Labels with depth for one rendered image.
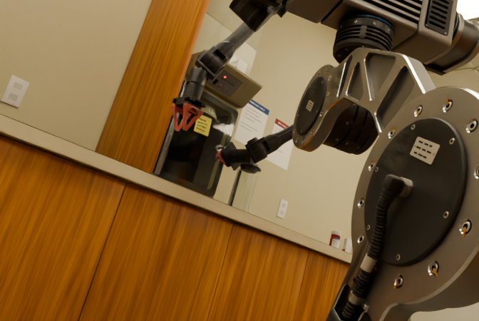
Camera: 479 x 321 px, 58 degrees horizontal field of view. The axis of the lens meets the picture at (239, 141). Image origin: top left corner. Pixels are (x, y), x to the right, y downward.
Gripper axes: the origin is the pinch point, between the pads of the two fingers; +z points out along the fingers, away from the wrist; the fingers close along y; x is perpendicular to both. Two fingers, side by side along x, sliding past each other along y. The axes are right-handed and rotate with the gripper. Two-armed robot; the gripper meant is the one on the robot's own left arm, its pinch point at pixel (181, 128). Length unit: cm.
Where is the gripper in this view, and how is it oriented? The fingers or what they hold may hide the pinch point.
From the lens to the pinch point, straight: 134.7
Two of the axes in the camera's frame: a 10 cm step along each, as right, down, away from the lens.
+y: -6.6, 0.2, 7.5
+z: -2.6, 9.3, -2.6
